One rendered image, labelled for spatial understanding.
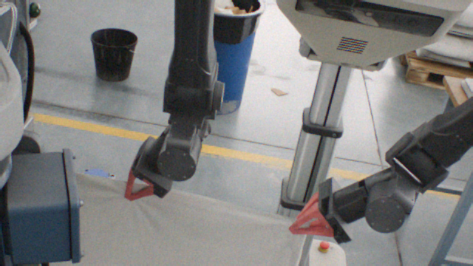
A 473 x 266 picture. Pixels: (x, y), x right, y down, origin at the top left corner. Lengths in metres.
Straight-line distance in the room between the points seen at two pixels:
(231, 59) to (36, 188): 2.58
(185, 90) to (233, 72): 2.36
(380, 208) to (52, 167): 0.45
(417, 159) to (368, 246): 1.80
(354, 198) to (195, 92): 0.30
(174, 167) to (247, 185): 1.99
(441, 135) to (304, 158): 0.76
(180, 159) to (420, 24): 0.61
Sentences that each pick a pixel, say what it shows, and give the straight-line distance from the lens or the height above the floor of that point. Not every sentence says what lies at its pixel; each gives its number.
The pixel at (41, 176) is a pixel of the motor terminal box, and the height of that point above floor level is 1.30.
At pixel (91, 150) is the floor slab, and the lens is 2.91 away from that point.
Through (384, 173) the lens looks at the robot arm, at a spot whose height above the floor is 1.20.
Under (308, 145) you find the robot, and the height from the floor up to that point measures 0.88.
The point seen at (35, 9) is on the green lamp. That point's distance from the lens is 1.06.
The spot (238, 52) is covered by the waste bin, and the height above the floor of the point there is 0.42.
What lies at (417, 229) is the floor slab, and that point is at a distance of 2.84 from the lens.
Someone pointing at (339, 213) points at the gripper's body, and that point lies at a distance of 0.89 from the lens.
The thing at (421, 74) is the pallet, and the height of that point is 0.09.
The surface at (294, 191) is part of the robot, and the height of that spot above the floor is 0.73.
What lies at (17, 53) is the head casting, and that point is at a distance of 1.04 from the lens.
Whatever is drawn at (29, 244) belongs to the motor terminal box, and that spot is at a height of 1.25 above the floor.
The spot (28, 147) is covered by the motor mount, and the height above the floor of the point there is 1.30.
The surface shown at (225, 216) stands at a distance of 0.94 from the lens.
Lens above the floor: 1.67
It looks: 32 degrees down
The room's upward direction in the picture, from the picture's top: 10 degrees clockwise
